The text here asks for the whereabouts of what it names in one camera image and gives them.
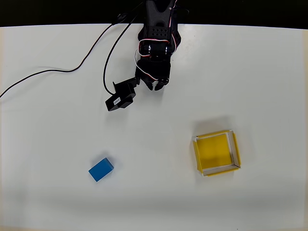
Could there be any blue block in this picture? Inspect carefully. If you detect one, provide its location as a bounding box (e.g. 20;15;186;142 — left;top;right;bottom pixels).
88;157;115;183

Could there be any yellow paper box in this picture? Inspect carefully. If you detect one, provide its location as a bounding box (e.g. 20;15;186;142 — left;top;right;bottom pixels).
192;129;242;179

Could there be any white red servo wire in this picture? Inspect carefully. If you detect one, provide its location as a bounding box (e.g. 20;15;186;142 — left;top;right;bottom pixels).
133;38;170;84
167;0;180;45

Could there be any black webcam with mount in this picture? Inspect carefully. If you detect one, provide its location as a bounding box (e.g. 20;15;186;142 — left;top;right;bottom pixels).
104;77;141;112

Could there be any thin black cable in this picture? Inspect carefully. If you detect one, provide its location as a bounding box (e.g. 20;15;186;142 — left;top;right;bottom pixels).
103;4;146;95
0;13;128;99

